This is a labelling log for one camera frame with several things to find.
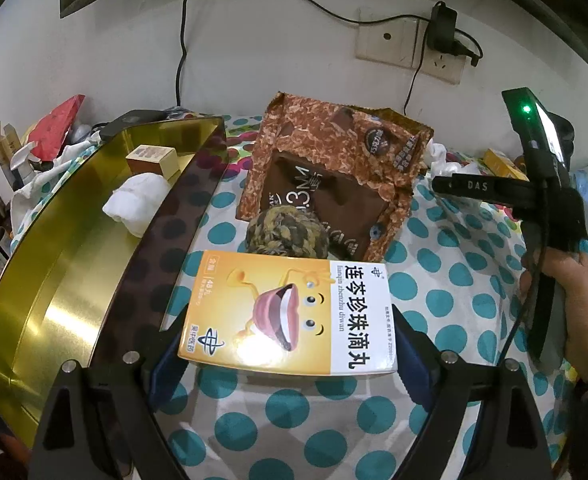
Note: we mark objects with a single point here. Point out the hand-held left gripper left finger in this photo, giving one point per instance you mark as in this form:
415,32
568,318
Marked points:
166,362

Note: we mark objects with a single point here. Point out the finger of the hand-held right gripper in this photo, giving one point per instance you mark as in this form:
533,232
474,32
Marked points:
474,186

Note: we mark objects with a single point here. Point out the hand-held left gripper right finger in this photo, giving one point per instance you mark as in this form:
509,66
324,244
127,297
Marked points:
415,360

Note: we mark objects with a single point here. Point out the orange medicine box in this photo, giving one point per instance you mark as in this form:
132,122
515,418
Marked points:
274,310

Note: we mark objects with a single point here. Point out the brown cereal bag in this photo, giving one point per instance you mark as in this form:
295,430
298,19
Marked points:
324,135

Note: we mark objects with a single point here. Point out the person's right hand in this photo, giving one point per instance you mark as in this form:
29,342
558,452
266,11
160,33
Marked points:
581,300

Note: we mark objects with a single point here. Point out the white crumpled tissue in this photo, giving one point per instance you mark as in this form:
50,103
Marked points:
136,200
449,160

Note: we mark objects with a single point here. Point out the yellow white medicine box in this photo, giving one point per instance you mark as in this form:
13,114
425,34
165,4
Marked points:
504,162

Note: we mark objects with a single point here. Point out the polka dot tablecloth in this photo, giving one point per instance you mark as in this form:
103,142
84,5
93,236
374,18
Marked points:
449,270

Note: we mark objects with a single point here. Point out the black power adapter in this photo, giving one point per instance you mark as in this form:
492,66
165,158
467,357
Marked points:
444,22

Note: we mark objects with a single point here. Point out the small brown cream box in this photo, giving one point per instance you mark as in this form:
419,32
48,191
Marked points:
151,160

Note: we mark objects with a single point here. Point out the flat black device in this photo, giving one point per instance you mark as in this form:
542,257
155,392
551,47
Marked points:
129,122

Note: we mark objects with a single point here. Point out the red bag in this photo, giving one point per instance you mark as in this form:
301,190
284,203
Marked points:
56,127

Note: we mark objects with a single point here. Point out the small cardboard carton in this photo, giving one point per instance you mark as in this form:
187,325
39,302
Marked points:
5,140

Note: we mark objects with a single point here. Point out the black wall plug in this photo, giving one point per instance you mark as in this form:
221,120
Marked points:
466,49

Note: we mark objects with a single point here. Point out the beige wall socket plate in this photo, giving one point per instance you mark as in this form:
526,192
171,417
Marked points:
389,35

